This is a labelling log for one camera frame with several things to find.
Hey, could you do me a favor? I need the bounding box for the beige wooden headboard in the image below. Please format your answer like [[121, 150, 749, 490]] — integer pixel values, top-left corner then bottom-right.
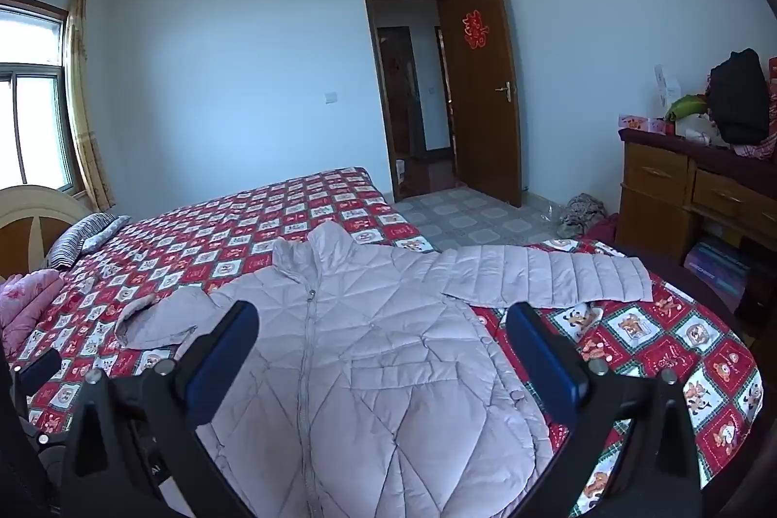
[[0, 184, 86, 279]]

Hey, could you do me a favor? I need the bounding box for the yellow patterned curtain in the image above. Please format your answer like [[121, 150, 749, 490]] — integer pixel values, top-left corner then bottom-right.
[[64, 0, 116, 213]]

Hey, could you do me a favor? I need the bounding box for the white upright box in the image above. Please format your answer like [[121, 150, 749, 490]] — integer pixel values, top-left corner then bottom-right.
[[654, 64, 682, 118]]

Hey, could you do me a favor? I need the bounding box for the grey cloth pile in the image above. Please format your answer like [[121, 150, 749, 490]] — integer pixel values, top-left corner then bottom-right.
[[557, 193, 608, 238]]

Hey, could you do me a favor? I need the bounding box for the light pink puffer jacket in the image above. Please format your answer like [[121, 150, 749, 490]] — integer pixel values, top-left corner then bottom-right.
[[114, 220, 654, 518]]

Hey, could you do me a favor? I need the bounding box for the pink floral quilt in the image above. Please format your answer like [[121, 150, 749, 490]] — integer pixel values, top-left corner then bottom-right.
[[0, 269, 65, 361]]

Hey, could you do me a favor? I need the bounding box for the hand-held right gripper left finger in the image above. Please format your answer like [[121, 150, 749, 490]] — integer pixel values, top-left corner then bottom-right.
[[57, 301, 262, 518]]

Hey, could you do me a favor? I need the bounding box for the pink printed box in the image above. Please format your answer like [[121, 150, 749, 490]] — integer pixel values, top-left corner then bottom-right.
[[618, 113, 669, 134]]

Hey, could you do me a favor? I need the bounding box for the red printed checkered blanket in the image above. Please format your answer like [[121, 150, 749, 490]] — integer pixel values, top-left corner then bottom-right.
[[0, 166, 763, 518]]

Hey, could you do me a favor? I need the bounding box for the red paper door decoration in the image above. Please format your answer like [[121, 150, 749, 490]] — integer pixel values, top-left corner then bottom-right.
[[462, 10, 490, 50]]

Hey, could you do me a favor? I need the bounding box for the green cloth item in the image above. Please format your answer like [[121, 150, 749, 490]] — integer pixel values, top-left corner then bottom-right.
[[664, 94, 709, 123]]

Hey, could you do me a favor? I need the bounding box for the white plastic bag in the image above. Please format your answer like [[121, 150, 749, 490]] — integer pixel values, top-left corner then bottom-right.
[[675, 113, 727, 146]]

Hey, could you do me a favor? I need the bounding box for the wooden desk with drawers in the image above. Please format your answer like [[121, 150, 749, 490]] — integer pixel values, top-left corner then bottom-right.
[[614, 126, 777, 316]]

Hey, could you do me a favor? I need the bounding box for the dark red desk cover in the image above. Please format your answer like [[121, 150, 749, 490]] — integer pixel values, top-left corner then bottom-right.
[[617, 128, 777, 191]]

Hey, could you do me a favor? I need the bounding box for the red plaid cloth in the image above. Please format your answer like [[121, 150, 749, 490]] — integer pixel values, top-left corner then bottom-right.
[[731, 84, 777, 158]]

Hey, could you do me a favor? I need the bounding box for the purple box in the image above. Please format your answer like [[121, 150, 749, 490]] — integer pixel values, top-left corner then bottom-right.
[[685, 239, 751, 301]]

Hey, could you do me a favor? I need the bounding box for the striped pillow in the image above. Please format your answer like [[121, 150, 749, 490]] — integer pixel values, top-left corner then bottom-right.
[[47, 213, 131, 271]]

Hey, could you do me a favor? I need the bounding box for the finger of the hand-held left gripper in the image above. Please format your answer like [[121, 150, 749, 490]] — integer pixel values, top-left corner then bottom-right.
[[11, 348, 63, 443]]

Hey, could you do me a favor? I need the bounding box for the brown door frame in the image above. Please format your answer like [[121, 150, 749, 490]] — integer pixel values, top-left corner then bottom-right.
[[363, 0, 462, 202]]

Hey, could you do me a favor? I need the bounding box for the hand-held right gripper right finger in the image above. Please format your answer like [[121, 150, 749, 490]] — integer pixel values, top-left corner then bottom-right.
[[505, 301, 705, 518]]

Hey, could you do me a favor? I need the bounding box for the black bag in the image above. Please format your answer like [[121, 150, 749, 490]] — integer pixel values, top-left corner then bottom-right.
[[707, 48, 771, 146]]

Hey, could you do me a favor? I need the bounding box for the brown wooden door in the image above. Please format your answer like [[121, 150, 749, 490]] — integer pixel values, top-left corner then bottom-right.
[[446, 0, 524, 208]]

